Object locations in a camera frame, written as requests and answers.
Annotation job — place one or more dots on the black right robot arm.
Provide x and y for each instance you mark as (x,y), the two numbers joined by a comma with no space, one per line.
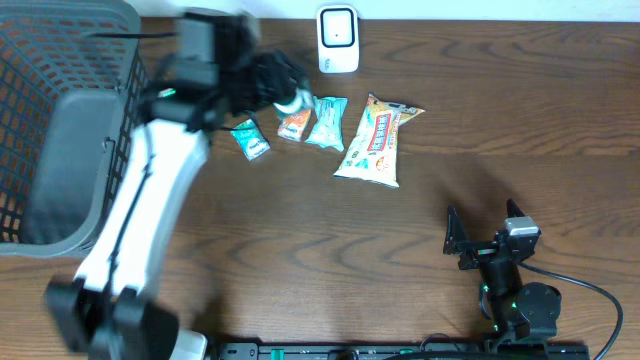
(522,313)

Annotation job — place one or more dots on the green Kleenex tissue packet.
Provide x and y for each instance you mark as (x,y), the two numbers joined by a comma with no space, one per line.
(250,139)

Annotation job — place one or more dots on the light teal snack packet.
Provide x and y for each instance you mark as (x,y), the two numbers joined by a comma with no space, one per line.
(327,131)

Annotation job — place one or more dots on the white barcode scanner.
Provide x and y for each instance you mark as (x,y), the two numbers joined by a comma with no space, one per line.
(337,39)

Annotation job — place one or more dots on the large yellow snack bag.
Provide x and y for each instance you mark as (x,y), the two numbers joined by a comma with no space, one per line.
(372,154)

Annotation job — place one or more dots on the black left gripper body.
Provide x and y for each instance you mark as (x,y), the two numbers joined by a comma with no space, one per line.
(279,78)

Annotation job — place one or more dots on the dark green Zam-Buk box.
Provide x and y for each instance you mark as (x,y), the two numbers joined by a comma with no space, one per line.
(301,100)

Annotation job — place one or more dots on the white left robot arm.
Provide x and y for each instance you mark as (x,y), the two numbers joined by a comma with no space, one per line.
(108,310)

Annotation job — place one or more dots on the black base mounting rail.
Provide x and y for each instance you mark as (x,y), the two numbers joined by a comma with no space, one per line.
(433,349)

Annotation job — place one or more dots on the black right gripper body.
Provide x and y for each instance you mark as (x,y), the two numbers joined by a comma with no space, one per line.
(478,253)

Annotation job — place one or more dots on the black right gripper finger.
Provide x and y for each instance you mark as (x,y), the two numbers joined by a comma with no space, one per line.
(456,238)
(513,210)

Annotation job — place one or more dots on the grey plastic mesh basket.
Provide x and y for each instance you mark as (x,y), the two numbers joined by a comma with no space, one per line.
(71,75)

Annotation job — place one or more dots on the orange tissue packet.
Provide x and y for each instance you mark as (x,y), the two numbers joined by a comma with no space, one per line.
(292,126)

